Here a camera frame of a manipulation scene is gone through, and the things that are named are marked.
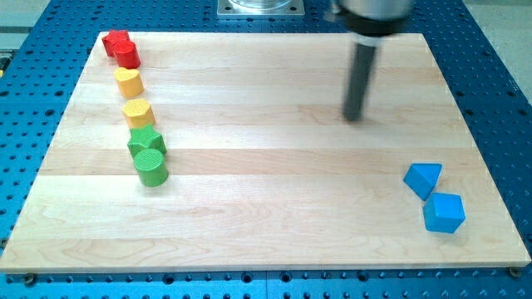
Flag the red star block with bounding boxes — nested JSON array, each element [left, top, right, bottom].
[[101, 29, 130, 57]]

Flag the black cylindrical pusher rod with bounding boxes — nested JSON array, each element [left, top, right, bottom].
[[342, 44, 377, 122]]

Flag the green star block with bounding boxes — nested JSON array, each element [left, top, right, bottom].
[[127, 124, 167, 157]]

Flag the yellow heart block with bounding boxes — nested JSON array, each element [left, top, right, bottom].
[[113, 67, 145, 98]]

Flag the blue triangle block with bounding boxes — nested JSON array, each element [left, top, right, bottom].
[[403, 163, 442, 201]]

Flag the blue cube block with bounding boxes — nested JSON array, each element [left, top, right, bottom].
[[423, 193, 466, 233]]

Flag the wooden board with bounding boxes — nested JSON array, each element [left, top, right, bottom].
[[1, 32, 530, 273]]

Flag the green cylinder block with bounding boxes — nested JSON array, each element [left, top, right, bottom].
[[134, 149, 169, 187]]

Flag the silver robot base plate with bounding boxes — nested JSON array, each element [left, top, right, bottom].
[[217, 0, 305, 17]]

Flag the yellow hexagon block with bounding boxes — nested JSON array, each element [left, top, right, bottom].
[[121, 98, 155, 129]]

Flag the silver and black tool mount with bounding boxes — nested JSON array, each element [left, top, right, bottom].
[[331, 0, 414, 47]]

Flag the red cylinder block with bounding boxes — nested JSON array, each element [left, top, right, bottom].
[[112, 40, 140, 69]]

